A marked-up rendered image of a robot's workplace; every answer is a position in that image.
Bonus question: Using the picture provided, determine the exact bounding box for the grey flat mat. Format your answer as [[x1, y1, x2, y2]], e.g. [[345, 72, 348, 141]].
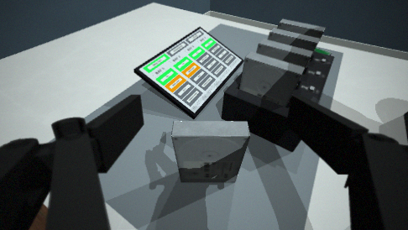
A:
[[85, 24, 320, 230]]

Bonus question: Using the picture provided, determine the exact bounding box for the black status display screen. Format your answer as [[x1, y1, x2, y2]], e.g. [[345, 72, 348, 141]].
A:
[[133, 27, 244, 119]]

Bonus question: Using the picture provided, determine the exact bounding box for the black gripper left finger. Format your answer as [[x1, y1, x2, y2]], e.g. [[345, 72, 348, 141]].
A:
[[0, 95, 144, 230]]

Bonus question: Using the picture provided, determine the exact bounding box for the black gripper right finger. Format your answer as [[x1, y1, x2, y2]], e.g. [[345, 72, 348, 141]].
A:
[[286, 95, 408, 230]]

